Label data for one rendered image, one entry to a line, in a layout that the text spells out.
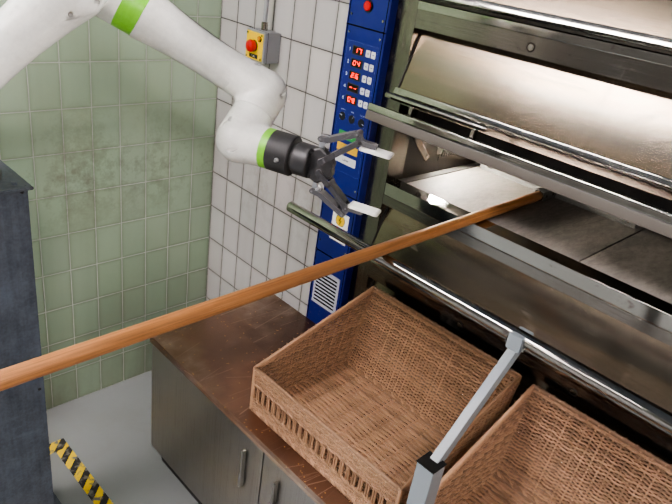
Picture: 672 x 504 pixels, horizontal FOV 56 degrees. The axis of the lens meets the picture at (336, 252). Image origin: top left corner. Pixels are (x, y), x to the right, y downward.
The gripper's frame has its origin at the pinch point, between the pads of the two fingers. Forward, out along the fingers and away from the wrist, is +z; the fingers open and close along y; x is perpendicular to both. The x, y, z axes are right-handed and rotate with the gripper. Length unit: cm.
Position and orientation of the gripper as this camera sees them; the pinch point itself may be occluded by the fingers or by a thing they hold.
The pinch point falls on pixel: (380, 184)
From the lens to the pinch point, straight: 137.1
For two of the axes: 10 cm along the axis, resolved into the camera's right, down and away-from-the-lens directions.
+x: -3.8, 4.1, -8.3
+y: -1.6, 8.5, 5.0
